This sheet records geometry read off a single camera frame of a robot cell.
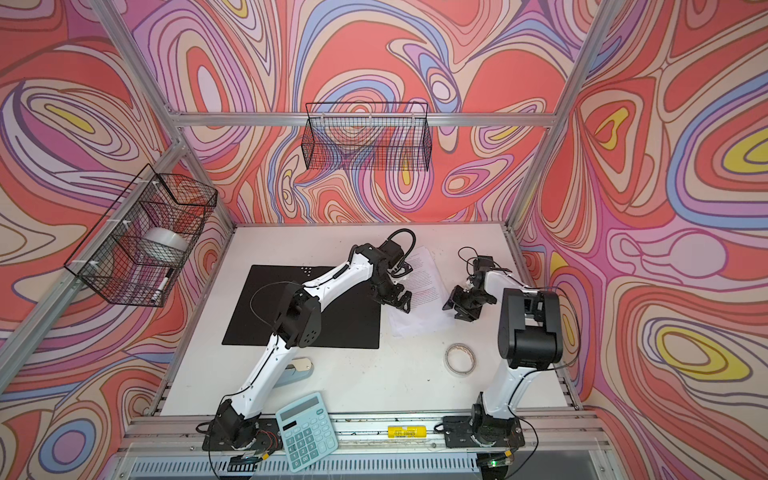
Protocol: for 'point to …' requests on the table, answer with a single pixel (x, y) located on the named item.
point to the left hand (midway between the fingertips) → (402, 304)
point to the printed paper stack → (430, 312)
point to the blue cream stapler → (298, 370)
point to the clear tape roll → (459, 359)
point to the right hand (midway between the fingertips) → (452, 315)
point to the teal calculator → (306, 432)
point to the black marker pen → (159, 289)
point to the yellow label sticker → (406, 432)
